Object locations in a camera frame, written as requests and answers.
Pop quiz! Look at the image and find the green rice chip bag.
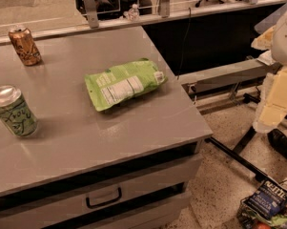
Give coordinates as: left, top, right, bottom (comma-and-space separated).
84, 58, 168, 112

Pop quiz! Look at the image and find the clear plastic water bottle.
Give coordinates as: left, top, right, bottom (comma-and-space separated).
123, 4, 140, 21

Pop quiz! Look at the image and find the black hanging cable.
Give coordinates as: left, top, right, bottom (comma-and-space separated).
175, 7, 193, 80

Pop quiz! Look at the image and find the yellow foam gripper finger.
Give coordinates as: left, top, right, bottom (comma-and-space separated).
253, 67, 287, 134

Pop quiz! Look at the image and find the black wire basket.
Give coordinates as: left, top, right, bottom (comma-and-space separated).
236, 178, 287, 229

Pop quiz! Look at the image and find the black table leg frame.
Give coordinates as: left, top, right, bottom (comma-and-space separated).
205, 94, 287, 182

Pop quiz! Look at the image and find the blue kettle chips bag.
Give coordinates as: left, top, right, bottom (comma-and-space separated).
243, 179, 287, 220

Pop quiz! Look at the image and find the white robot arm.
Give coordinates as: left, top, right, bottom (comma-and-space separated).
252, 11, 287, 134

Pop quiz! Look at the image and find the black shoe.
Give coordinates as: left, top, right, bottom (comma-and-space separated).
267, 129, 287, 159

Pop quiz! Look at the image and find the green soda can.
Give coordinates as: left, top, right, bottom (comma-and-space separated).
0, 85, 38, 137

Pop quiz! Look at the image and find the grey drawer cabinet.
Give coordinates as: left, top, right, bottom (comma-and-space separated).
0, 27, 212, 229

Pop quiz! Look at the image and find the white tissue packet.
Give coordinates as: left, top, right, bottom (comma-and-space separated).
257, 51, 276, 66

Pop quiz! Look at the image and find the black drawer handle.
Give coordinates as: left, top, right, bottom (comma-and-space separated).
85, 187, 122, 209

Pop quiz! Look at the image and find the orange soda can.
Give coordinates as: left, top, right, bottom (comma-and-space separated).
9, 26, 41, 66

